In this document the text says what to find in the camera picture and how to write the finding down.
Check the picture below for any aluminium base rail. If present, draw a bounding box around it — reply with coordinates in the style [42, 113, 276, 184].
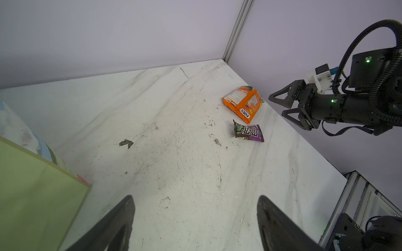
[318, 171, 402, 251]

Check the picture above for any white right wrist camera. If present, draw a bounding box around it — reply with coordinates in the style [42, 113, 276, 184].
[307, 64, 338, 95]

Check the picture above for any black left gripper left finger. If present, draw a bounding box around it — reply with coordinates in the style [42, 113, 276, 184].
[68, 195, 136, 251]

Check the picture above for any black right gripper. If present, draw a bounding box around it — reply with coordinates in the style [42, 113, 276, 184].
[269, 79, 347, 131]

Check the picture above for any right rear frame post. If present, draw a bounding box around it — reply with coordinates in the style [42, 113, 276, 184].
[223, 0, 254, 63]

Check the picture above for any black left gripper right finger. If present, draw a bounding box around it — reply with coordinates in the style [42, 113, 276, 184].
[257, 195, 323, 251]

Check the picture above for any white green paper bag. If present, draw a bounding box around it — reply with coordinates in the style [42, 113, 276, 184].
[1, 103, 91, 251]

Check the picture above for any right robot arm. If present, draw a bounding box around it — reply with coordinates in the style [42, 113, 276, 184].
[269, 48, 402, 136]

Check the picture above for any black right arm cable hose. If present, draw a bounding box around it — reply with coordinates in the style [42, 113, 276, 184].
[331, 19, 402, 126]

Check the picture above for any orange snack box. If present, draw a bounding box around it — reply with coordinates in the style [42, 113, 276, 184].
[222, 85, 265, 124]

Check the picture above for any purple chocolate bar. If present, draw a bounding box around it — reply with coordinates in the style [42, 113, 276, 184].
[233, 120, 264, 143]

